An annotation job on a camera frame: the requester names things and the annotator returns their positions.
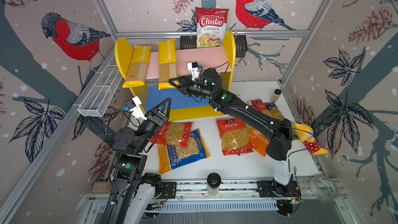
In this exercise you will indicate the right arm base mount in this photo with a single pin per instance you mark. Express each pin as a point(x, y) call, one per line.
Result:
point(273, 189)

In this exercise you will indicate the Chuba cassava chips bag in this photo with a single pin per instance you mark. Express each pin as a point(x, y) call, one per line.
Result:
point(211, 26)

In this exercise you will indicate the red spaghetti pack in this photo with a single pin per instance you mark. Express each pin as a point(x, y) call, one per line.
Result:
point(261, 107)

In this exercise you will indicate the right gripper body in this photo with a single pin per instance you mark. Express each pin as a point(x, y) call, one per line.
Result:
point(192, 88)

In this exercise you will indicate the small spice bottle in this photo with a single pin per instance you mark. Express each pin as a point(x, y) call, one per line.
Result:
point(276, 95)

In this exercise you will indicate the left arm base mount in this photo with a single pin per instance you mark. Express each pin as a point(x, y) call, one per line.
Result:
point(165, 190)

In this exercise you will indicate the brown sponge block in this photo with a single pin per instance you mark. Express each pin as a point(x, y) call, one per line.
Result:
point(101, 188)

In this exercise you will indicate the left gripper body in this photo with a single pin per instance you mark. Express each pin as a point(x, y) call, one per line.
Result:
point(159, 122)

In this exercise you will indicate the black wall basket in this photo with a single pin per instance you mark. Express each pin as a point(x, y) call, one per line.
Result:
point(188, 42)

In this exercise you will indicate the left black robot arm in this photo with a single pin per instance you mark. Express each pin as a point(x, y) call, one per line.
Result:
point(132, 188)

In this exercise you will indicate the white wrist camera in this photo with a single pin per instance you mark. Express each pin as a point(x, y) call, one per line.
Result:
point(133, 107)
point(195, 70)

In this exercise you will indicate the black round camera knob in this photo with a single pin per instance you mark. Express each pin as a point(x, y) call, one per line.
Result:
point(214, 180)

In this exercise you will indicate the orange pastatime pasta bag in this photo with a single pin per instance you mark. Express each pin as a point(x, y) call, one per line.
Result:
point(258, 141)

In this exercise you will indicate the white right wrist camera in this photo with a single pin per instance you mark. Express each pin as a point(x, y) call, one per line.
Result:
point(195, 70)

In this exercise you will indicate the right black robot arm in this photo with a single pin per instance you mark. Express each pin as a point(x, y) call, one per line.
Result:
point(279, 132)

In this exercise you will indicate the clear tape roll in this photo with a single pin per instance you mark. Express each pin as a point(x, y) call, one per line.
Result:
point(323, 188)

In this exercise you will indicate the blue shell pasta bag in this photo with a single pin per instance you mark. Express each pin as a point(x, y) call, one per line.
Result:
point(172, 157)

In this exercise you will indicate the red noodle bag left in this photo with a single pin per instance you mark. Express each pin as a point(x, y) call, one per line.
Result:
point(173, 134)

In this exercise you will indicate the yellow plush toy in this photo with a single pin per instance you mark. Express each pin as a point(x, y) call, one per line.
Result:
point(305, 134)

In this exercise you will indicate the red macaroni bag centre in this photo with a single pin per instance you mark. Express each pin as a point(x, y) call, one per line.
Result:
point(235, 139)

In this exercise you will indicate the white wire mesh basket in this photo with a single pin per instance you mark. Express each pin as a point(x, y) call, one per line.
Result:
point(99, 96)

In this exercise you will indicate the yellow spaghetti pack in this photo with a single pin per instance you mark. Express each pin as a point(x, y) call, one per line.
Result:
point(137, 71)
point(167, 63)

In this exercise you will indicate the yellow shelf unit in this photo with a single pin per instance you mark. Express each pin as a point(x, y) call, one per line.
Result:
point(182, 107)

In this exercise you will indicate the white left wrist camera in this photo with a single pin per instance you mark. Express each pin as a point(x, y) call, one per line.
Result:
point(133, 107)

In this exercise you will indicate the dark spaghetti pack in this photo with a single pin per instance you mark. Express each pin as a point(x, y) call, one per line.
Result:
point(276, 113)

